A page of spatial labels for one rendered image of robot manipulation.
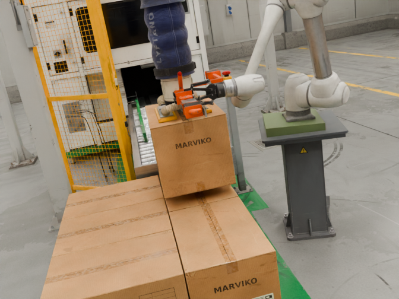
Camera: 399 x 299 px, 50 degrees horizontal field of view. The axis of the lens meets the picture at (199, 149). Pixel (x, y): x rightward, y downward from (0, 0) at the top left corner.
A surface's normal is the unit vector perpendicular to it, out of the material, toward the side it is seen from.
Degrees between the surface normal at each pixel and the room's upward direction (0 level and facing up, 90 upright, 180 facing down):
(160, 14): 76
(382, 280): 0
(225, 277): 90
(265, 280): 90
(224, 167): 90
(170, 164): 90
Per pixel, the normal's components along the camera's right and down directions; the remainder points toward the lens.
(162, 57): -0.48, 0.07
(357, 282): -0.16, -0.93
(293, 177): -0.08, 0.33
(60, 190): 0.18, 0.29
